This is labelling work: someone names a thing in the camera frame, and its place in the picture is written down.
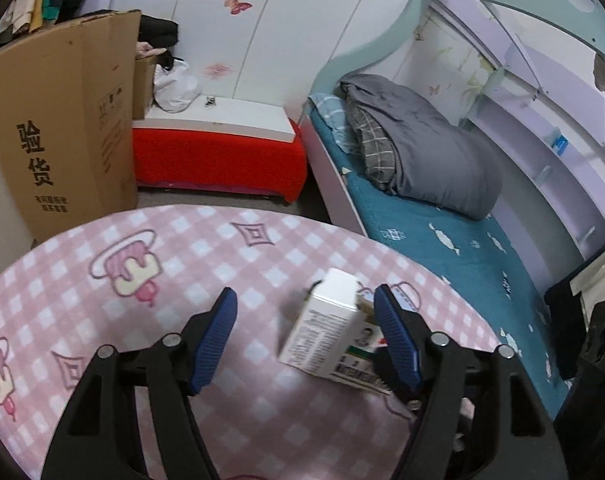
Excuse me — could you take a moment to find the white medicine box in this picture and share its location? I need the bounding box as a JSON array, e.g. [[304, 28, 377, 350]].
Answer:
[[278, 268, 391, 396]]

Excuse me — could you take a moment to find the pink checkered bed cover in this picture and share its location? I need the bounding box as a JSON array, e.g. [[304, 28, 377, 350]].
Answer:
[[0, 206, 498, 479]]

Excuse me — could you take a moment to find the teal bed sheet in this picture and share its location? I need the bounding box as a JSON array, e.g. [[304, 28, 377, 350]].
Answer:
[[304, 93, 572, 415]]

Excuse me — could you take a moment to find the grey folded quilt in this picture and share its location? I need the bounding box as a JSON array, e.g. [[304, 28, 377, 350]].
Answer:
[[341, 74, 502, 220]]

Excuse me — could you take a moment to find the red storage bench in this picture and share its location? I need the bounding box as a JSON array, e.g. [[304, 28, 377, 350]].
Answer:
[[133, 96, 308, 203]]

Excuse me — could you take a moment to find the large brown cardboard box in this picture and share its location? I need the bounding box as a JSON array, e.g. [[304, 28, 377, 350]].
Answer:
[[0, 10, 141, 242]]

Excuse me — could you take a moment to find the white plastic bag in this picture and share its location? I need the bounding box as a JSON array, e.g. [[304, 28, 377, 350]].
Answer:
[[154, 58, 202, 114]]

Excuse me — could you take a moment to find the small brown cardboard box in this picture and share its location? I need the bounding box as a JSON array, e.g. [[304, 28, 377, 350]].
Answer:
[[132, 56, 157, 120]]

